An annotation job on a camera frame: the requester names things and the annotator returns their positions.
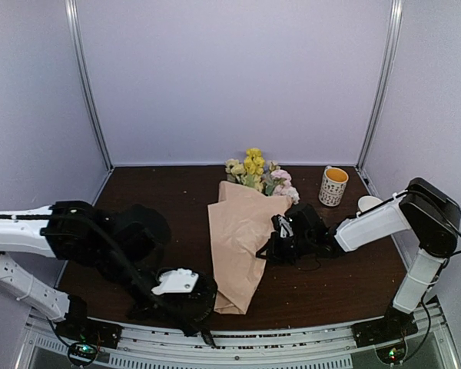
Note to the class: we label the front aluminium rail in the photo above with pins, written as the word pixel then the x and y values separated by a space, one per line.
pixel 327 346

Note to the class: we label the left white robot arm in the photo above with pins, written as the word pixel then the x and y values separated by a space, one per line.
pixel 24 232

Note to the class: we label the pink fake flower stem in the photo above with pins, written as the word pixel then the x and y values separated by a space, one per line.
pixel 278 182

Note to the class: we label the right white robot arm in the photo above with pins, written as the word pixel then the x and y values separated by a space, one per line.
pixel 430 214

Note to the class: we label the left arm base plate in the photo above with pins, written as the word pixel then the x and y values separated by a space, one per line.
pixel 97 333

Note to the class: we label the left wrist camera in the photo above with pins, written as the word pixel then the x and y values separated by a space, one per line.
pixel 176 281

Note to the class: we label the patterned mug with yellow inside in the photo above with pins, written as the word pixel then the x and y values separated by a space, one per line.
pixel 333 185

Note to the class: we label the bright yellow fake flower stem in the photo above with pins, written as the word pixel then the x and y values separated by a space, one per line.
pixel 254 169

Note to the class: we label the right aluminium frame post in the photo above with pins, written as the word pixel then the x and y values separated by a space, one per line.
pixel 389 55

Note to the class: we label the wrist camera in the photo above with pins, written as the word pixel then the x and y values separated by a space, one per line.
pixel 176 281
pixel 282 226

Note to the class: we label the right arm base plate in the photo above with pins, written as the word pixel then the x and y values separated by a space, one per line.
pixel 378 332

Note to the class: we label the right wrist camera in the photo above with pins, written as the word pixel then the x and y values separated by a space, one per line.
pixel 282 226

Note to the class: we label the left aluminium frame post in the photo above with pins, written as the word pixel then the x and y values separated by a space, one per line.
pixel 71 8

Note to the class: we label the aluminium frame post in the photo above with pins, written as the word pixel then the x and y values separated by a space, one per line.
pixel 71 8
pixel 389 55

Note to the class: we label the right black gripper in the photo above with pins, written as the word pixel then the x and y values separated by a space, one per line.
pixel 272 250

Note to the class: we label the small white patterned bowl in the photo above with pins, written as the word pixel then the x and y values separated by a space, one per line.
pixel 367 202

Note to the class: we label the pink and green wrapping paper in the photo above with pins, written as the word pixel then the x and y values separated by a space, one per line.
pixel 240 224

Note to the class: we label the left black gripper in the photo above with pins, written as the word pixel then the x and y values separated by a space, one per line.
pixel 168 308

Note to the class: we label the pale yellow fake flower stem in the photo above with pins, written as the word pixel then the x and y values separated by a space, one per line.
pixel 234 170

